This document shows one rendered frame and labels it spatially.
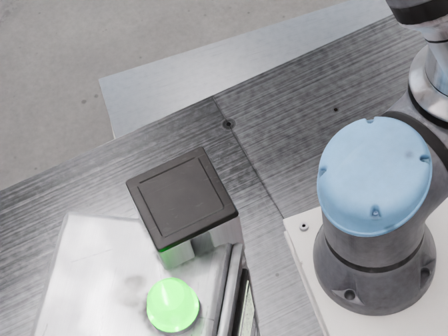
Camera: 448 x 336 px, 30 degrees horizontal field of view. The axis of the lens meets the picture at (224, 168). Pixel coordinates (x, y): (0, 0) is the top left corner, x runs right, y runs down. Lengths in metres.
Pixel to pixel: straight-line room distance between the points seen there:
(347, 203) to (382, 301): 0.19
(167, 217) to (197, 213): 0.02
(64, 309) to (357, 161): 0.50
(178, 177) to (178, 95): 0.86
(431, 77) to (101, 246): 0.52
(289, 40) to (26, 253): 0.51
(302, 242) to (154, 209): 0.68
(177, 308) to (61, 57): 2.09
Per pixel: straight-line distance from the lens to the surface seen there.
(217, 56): 1.32
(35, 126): 2.35
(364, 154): 0.88
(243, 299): 0.44
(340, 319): 1.04
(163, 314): 0.40
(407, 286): 1.01
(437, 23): 0.57
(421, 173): 0.87
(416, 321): 1.04
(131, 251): 0.44
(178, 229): 0.42
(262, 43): 1.32
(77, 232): 0.45
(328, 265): 1.01
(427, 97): 0.90
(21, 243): 1.21
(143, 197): 0.43
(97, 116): 2.32
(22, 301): 1.18
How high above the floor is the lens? 1.87
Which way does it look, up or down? 60 degrees down
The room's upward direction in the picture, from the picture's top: 11 degrees counter-clockwise
